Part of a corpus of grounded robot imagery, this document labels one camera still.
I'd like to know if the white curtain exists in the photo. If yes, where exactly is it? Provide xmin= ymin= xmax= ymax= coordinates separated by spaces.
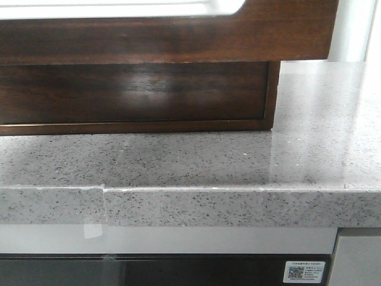
xmin=328 ymin=0 xmax=380 ymax=64

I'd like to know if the grey cabinet door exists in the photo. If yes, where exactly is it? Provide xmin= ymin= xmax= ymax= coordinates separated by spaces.
xmin=328 ymin=228 xmax=380 ymax=285

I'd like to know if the black built-in appliance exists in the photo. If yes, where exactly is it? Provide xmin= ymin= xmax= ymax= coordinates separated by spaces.
xmin=1 ymin=253 xmax=331 ymax=285

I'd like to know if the dark wooden drawer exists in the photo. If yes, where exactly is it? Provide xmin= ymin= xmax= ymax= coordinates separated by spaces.
xmin=1 ymin=1 xmax=338 ymax=66
xmin=1 ymin=62 xmax=268 ymax=123

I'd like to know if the white QR code sticker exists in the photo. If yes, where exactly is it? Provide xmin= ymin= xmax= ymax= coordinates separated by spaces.
xmin=283 ymin=261 xmax=326 ymax=284

